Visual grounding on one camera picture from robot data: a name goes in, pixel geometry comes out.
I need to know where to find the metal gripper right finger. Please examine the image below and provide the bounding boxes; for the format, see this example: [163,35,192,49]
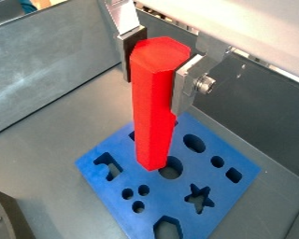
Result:
[171,33,231,116]

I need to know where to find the red hexagonal prism block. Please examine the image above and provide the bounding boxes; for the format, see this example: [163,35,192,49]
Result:
[129,36,191,171]

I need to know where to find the black object at corner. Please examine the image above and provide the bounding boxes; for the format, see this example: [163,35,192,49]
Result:
[0,191,36,239]

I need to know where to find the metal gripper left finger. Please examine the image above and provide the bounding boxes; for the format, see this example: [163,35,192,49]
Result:
[104,0,147,82]

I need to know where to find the blue shape sorter board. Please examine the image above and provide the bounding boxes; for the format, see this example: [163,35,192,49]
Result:
[76,113,259,239]

